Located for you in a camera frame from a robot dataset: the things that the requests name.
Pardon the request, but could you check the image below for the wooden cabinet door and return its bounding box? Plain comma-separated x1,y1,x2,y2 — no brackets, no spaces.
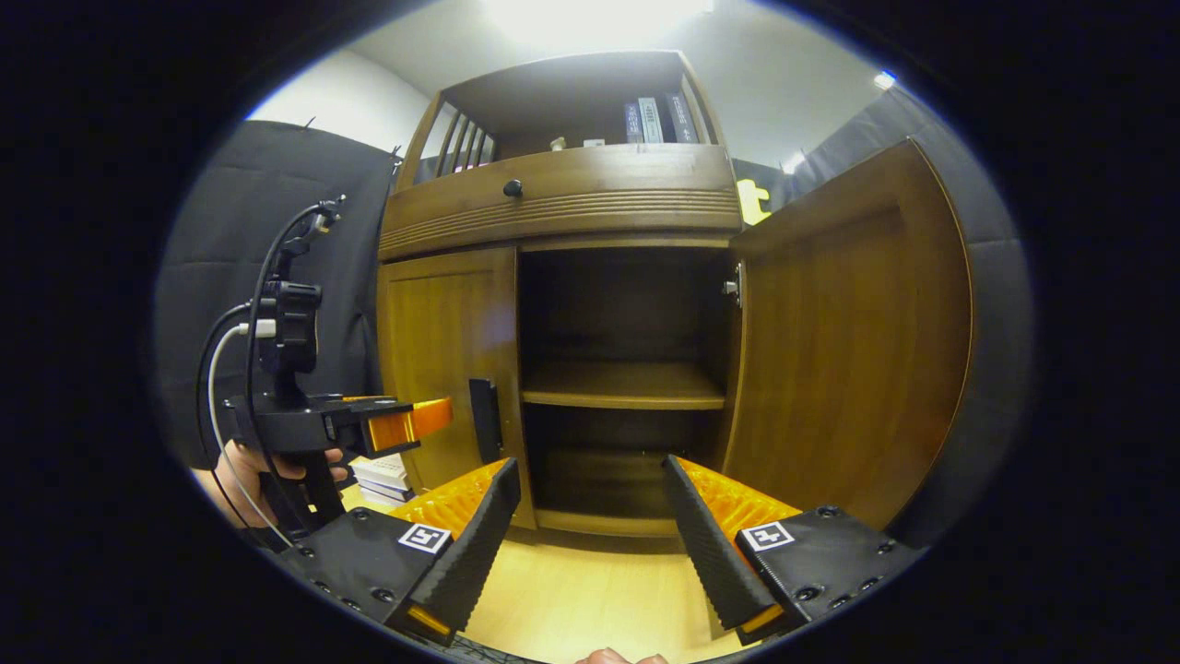
724,138,974,531
376,246,536,531

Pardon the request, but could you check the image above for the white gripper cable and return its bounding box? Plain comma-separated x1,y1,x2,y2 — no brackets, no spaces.
207,321,296,550

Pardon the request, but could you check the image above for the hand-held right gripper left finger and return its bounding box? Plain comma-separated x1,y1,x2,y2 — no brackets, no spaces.
277,457,523,646

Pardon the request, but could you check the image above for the black backdrop cloth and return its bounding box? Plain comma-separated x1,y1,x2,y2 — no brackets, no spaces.
152,88,1033,550

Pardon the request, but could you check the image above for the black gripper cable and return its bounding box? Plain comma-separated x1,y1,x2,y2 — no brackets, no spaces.
195,203,342,517

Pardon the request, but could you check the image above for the wooden cabinet inner shelf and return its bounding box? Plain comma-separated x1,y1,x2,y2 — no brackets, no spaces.
521,362,727,411

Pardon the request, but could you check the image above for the wooden double-door shoe cabinet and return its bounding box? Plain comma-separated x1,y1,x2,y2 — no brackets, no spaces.
373,51,974,540

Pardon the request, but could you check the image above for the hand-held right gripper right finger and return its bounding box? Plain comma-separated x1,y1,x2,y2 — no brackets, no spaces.
661,454,927,646

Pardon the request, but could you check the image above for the black left door handle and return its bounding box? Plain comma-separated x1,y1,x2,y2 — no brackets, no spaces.
468,377,504,465

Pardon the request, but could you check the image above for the wooden cabinet drawer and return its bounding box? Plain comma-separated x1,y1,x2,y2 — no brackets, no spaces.
378,145,744,262

